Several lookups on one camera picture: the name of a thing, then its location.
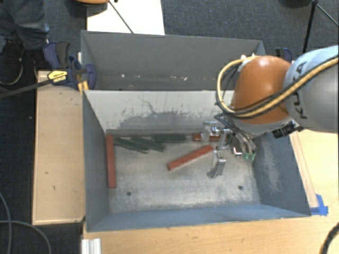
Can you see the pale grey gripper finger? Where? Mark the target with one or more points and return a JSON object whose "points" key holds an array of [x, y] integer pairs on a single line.
{"points": [[212, 165], [220, 165]]}

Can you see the red-brown flat block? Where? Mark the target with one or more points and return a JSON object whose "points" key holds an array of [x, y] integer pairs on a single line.
{"points": [[189, 158], [111, 163], [197, 137]]}

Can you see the grey metal bin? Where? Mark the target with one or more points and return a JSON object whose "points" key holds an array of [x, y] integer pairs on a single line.
{"points": [[169, 184]]}

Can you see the pale wood board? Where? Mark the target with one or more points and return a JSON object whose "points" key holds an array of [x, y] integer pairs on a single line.
{"points": [[58, 152]]}

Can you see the person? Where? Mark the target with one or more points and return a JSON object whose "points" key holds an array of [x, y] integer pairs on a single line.
{"points": [[23, 17]]}

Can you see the black cylinder on white bracket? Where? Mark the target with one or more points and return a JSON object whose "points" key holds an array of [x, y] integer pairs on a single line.
{"points": [[283, 132]]}

